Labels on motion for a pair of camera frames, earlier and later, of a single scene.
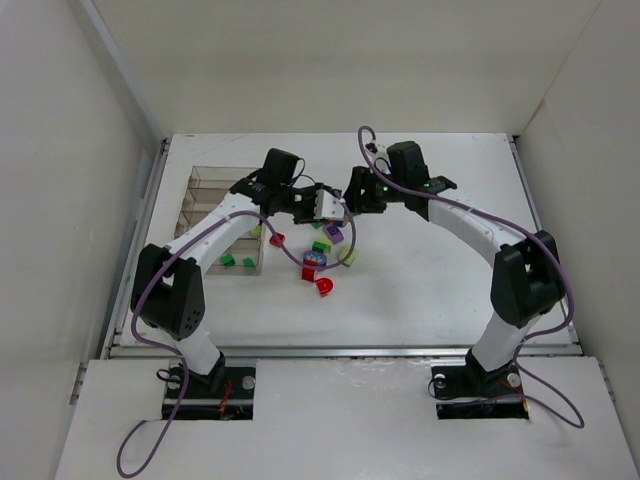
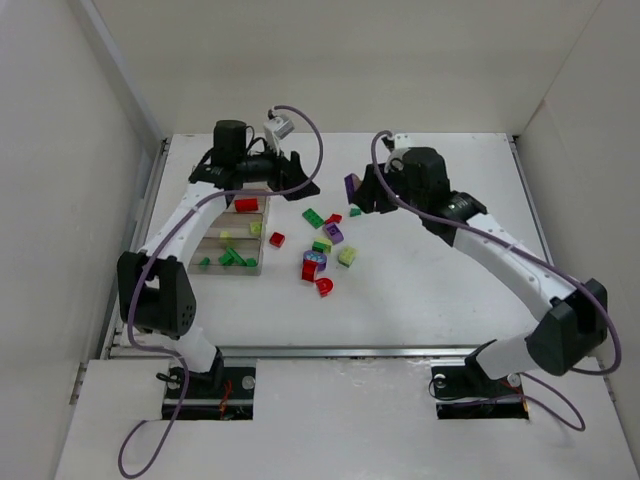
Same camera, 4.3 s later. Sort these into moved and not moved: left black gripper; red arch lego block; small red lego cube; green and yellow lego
Moved: left black gripper
Not moved: red arch lego block; small red lego cube; green and yellow lego
